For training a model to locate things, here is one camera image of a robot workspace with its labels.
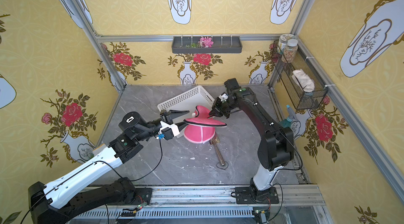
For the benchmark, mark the teal spray bottle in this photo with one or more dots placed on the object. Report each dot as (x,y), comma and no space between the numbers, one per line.
(290,119)

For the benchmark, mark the white lid jar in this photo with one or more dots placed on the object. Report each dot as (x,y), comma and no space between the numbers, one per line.
(283,39)

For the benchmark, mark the aluminium mounting rail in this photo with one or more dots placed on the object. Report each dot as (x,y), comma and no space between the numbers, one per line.
(192,195)

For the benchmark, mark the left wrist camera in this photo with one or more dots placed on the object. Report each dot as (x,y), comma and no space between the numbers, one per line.
(167,131)

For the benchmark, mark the pink mesh laundry bag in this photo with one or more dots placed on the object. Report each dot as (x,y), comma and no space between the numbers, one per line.
(201,128)

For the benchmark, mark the grain filled jar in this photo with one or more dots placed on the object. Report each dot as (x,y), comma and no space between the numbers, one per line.
(290,50)

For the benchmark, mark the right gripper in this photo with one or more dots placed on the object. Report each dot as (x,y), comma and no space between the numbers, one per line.
(220,106)

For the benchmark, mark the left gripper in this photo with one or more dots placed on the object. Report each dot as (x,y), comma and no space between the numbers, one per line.
(165,120)

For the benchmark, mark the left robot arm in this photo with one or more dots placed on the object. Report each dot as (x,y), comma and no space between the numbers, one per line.
(61,200)

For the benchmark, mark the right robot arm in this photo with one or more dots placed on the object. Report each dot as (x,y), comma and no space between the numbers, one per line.
(276,148)

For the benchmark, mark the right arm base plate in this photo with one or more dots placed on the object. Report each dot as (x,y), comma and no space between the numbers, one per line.
(250,195)

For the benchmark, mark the pink artificial flower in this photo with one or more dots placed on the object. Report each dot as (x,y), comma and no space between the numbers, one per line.
(206,42)

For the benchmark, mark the black wire wall basket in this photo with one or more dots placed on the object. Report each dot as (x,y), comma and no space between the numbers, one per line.
(283,73)

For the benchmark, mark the grey wall shelf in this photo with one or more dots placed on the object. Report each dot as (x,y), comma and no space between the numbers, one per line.
(222,44)

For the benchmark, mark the white crumpled cloth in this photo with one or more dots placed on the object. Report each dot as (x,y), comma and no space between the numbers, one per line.
(99,149)

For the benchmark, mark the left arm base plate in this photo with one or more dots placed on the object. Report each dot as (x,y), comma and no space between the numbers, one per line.
(140,195)

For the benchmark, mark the white plastic basket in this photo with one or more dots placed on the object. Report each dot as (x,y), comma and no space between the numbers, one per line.
(188,100)

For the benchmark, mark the beige cloth in basket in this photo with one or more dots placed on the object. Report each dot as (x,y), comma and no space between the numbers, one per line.
(303,81)

